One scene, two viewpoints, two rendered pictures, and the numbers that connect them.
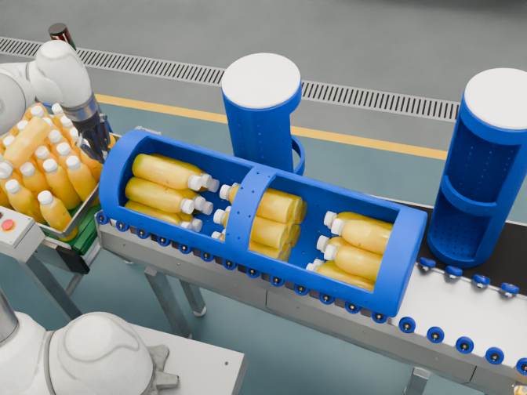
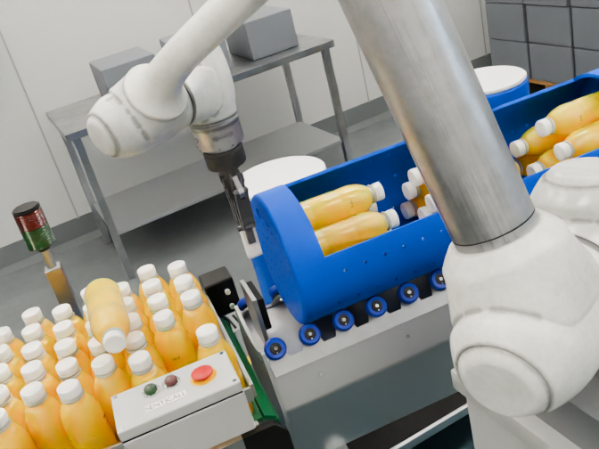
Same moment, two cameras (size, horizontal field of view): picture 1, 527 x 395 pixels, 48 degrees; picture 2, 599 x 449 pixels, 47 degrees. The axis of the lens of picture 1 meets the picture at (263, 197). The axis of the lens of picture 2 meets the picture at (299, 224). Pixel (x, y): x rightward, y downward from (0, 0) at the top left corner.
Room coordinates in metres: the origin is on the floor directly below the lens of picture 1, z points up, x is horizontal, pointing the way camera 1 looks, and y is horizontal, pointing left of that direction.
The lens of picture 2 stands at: (0.21, 1.23, 1.77)
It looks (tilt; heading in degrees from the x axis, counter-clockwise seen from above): 26 degrees down; 316
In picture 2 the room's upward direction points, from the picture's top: 15 degrees counter-clockwise
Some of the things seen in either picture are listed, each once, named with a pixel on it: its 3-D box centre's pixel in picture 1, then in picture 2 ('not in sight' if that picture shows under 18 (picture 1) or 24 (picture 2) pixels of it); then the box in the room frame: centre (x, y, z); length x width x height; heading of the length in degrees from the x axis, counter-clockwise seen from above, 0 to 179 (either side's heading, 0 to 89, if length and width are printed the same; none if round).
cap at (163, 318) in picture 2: (49, 165); (163, 318); (1.24, 0.64, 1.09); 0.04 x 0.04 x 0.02
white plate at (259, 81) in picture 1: (260, 80); (278, 177); (1.56, -0.05, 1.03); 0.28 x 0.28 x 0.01
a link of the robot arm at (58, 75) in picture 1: (58, 73); (194, 77); (1.16, 0.46, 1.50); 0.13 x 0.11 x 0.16; 92
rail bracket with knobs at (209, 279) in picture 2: not in sight; (220, 295); (1.39, 0.39, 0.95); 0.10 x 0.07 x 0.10; 149
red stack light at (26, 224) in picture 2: (59, 35); (29, 218); (1.70, 0.60, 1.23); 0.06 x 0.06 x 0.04
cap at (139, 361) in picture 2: (12, 186); (140, 361); (1.18, 0.75, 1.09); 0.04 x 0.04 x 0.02
